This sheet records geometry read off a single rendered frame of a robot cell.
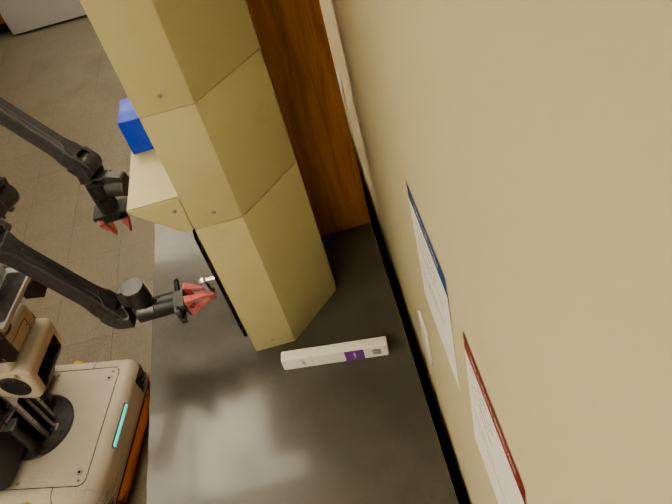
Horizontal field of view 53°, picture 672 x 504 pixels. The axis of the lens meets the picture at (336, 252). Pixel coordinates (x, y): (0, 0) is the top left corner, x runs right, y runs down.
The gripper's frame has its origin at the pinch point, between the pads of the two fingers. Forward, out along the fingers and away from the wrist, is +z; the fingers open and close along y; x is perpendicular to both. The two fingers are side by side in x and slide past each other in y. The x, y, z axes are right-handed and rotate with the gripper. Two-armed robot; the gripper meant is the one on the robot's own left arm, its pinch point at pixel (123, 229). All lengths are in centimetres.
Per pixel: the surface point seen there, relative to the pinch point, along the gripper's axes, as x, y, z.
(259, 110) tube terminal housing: -36, 54, -50
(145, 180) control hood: -37, 26, -41
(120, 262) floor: 111, -57, 110
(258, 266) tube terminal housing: -46, 43, -15
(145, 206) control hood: -46, 26, -41
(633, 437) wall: -144, 76, -95
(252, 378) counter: -55, 32, 16
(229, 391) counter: -57, 25, 16
